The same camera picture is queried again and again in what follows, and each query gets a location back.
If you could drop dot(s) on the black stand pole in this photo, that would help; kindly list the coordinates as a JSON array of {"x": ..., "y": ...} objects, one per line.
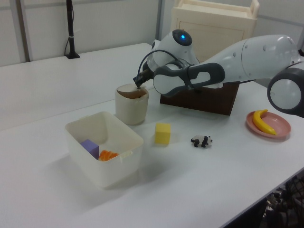
[{"x": 70, "y": 31}]

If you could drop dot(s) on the small panda toy figure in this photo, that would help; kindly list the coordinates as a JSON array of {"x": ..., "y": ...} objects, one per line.
[{"x": 201, "y": 141}]

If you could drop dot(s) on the yellow toy banana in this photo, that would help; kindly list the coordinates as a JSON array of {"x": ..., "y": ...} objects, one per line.
[{"x": 260, "y": 121}]

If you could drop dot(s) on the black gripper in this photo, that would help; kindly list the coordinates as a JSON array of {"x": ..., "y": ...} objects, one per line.
[{"x": 145, "y": 75}]

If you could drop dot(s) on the cream wooden cabinet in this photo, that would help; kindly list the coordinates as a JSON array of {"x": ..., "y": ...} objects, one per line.
[{"x": 213, "y": 31}]

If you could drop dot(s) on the orange toy fruit slice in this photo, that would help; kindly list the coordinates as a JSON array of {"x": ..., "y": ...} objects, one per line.
[{"x": 107, "y": 155}]

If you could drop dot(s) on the dark wood drawer box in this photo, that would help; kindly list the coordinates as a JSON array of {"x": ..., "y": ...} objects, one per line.
[{"x": 206, "y": 99}]

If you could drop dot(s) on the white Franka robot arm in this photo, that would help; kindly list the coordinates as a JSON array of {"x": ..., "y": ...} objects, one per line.
[{"x": 249, "y": 59}]

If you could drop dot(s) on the pink plate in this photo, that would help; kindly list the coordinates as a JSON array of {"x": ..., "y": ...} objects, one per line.
[{"x": 280, "y": 127}]

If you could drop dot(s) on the purple foam block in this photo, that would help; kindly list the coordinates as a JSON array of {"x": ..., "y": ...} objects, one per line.
[{"x": 90, "y": 147}]

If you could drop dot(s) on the yellow foam cube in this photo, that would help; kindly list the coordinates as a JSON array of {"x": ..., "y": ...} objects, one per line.
[{"x": 162, "y": 133}]

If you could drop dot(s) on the beige mini trash can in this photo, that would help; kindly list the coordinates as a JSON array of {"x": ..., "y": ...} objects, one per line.
[{"x": 131, "y": 108}]

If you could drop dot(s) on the white plastic open bin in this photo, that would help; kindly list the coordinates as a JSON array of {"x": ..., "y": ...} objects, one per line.
[{"x": 104, "y": 152}]

